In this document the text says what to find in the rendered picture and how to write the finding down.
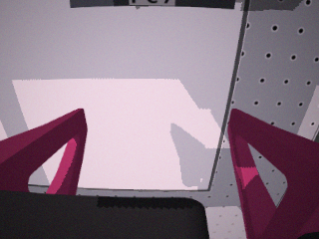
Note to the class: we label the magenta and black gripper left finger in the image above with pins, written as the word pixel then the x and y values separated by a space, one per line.
pixel 24 153

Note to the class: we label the light grey perforated base plate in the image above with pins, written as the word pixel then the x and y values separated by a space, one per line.
pixel 277 82

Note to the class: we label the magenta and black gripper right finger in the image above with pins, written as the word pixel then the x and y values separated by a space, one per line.
pixel 296 157

